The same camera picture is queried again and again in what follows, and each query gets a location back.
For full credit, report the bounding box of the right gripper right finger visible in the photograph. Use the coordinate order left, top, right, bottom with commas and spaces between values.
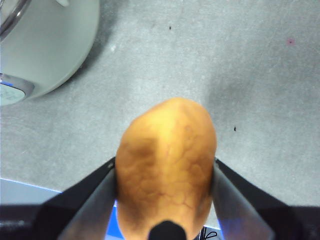
211, 157, 320, 240

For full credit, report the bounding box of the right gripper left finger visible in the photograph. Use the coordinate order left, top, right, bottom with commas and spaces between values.
0, 156, 118, 240

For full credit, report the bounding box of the orange-brown potato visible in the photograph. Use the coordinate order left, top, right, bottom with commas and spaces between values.
115, 96, 218, 240

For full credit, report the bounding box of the pale green electric pot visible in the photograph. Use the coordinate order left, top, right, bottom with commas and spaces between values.
0, 0, 101, 107

